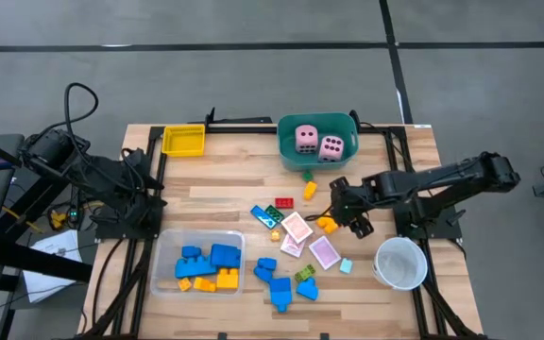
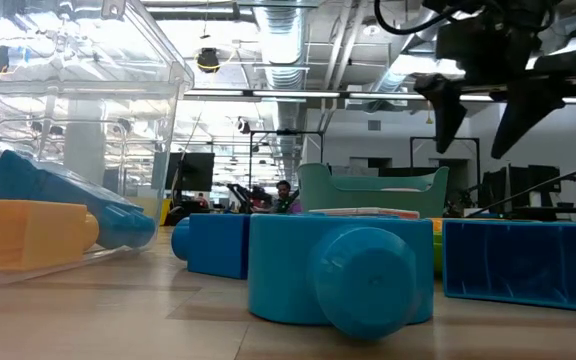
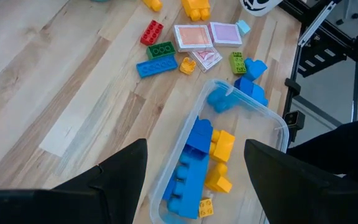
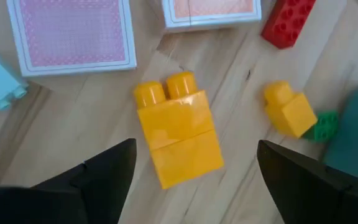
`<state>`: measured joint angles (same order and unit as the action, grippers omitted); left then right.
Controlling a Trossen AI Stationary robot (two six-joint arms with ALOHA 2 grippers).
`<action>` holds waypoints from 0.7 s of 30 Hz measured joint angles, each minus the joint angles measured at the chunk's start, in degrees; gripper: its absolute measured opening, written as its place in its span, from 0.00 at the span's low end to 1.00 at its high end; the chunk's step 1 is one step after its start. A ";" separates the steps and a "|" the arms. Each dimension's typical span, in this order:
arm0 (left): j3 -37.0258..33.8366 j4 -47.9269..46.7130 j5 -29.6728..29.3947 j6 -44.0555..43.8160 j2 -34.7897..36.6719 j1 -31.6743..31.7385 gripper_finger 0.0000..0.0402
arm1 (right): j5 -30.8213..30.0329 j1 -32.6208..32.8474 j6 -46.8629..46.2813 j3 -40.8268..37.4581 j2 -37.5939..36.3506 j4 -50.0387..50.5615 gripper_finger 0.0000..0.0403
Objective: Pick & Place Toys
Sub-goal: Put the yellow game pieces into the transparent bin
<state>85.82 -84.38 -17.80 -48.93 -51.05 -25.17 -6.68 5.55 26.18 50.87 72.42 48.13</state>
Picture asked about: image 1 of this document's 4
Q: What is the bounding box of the white paper sheet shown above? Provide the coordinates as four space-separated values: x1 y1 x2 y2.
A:
22 229 84 303

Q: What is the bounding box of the green transparent toy brick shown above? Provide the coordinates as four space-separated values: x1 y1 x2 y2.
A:
264 204 285 224

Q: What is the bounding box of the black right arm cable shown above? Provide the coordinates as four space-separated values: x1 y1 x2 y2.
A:
303 205 334 223

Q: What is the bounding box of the teal plastic bin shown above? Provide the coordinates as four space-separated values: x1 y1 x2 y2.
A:
276 111 361 172

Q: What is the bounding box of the black cable under table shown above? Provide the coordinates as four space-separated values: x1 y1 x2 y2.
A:
91 238 129 330

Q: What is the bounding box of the large orange toy block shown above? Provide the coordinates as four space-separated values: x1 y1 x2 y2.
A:
316 212 340 235

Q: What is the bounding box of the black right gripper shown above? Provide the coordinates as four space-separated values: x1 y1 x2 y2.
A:
329 177 380 240

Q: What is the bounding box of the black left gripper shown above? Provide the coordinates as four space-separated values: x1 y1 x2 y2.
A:
110 158 167 227

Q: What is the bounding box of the blue transparent toy brick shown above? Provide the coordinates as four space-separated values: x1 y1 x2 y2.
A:
249 204 278 230

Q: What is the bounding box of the lime green toy brick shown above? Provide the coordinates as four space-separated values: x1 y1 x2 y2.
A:
293 263 316 283

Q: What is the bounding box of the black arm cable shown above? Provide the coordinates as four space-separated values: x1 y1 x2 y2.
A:
303 205 334 223
63 82 100 143

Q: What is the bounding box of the square blue toy block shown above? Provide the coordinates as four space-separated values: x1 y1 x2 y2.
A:
209 243 243 269

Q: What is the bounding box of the playing card deck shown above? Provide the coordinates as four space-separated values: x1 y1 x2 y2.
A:
280 211 315 245

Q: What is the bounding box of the yellow mesh basket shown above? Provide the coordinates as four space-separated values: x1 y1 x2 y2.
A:
161 124 206 158

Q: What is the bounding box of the orange two-stud toy block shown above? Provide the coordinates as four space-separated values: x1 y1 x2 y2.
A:
215 267 240 290

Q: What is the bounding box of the long blue toy block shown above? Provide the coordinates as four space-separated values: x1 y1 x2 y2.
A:
174 254 219 279

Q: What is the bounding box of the white paper cup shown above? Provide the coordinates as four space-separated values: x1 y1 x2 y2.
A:
371 236 429 291

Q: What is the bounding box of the clear plastic container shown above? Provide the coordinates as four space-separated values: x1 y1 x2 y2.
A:
148 229 247 298

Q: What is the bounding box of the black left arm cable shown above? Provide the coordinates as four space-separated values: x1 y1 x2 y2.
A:
63 82 100 143

